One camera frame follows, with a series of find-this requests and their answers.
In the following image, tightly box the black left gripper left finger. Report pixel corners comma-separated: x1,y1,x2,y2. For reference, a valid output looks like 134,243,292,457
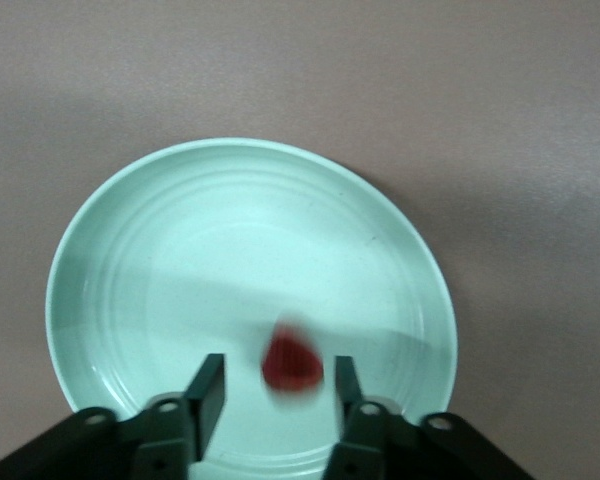
72,353,227,480

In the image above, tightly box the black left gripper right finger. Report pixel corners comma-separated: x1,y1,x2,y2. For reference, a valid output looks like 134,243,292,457
324,355,481,480

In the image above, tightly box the red strawberry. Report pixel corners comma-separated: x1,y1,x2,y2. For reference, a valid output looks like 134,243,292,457
260,312,325,394

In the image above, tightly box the pale green round plate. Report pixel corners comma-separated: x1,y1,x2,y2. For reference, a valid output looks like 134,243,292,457
44,138,459,480

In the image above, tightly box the brown table cloth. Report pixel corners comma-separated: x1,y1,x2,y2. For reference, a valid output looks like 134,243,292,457
0,0,600,480

